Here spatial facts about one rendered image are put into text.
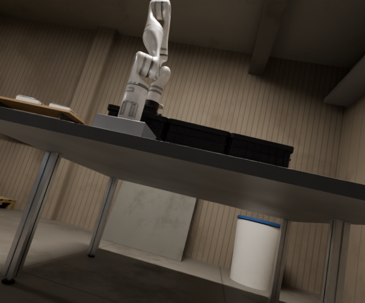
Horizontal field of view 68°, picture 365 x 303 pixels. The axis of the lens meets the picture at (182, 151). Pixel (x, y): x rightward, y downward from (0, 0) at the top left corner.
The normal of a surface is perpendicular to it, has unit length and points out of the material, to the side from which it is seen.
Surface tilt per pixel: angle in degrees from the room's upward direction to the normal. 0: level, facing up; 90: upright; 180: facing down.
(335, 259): 90
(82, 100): 90
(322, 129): 90
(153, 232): 79
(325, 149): 90
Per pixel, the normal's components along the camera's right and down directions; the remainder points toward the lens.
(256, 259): -0.22, -0.20
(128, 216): -0.06, -0.42
